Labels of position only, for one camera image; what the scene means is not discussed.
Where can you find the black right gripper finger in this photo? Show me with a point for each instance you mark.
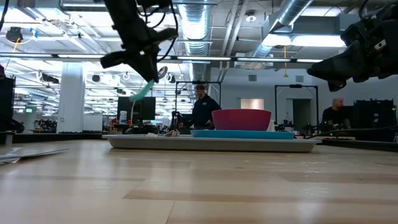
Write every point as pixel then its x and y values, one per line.
pixel 335 67
pixel 337 84

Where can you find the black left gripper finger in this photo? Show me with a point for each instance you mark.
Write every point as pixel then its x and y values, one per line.
pixel 145 68
pixel 154 67

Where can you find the teal plastic utensil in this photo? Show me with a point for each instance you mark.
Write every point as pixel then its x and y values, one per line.
pixel 142 91

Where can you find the white napkin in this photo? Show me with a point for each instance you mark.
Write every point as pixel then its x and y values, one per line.
pixel 154 135

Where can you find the magenta bowl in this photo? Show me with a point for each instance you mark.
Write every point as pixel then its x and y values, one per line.
pixel 241 119

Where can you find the blue plate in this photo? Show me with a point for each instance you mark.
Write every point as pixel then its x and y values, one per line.
pixel 242 134

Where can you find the grey tray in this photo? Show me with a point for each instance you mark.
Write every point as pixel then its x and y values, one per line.
pixel 211 144

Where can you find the person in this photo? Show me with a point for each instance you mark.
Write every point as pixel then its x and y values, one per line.
pixel 205 112
pixel 335 116

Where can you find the black monitor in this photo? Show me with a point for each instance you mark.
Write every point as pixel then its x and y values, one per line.
pixel 144 109

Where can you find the round black ceiling speaker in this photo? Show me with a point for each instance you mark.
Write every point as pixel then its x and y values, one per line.
pixel 96 78

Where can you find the black equipment crates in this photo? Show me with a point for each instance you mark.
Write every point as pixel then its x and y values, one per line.
pixel 376 118

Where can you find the white cabinet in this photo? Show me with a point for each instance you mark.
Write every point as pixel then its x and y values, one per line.
pixel 92 123

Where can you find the white column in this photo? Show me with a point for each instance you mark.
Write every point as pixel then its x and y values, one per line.
pixel 71 99

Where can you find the black ceiling device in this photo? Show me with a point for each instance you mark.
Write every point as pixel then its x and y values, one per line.
pixel 14 34

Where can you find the black cabinet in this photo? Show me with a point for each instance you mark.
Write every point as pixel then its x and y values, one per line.
pixel 7 102

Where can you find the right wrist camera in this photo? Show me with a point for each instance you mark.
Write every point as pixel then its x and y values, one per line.
pixel 351 32

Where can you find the silver ventilation duct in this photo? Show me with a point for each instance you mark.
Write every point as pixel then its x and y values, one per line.
pixel 289 12
pixel 196 25

